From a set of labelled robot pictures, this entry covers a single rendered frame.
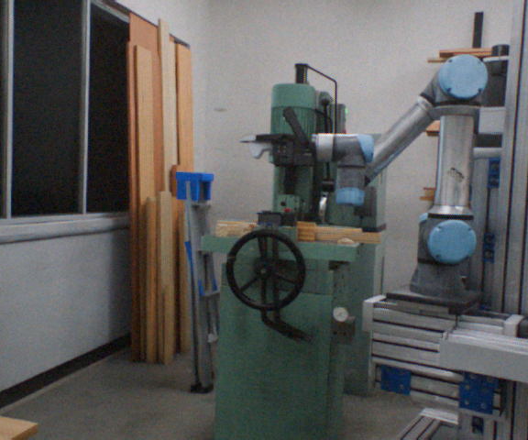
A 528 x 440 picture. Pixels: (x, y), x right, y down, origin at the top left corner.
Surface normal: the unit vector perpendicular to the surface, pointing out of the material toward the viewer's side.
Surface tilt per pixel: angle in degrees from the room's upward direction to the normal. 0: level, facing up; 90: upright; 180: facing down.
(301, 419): 90
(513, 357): 90
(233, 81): 90
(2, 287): 90
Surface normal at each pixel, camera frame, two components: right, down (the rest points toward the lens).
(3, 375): 0.96, 0.06
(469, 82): -0.10, -0.07
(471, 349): -0.52, 0.03
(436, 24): -0.28, 0.04
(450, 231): -0.11, 0.18
